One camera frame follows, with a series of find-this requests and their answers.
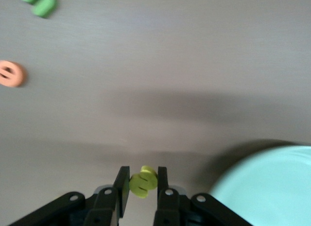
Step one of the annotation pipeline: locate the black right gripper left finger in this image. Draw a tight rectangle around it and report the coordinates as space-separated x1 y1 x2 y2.
9 165 131 226

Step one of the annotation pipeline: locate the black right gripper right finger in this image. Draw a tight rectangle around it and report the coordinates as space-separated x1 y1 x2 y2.
152 166 253 226

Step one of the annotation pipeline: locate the yellow letter s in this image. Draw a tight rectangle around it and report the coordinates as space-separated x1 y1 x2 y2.
128 165 158 199

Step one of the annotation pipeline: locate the light green plate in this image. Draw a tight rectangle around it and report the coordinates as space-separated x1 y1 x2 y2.
208 145 311 226

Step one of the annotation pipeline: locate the orange letter e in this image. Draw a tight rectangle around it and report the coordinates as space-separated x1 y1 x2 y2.
0 60 28 88

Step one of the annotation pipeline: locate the green letter u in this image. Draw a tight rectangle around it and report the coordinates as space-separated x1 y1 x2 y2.
18 0 58 18

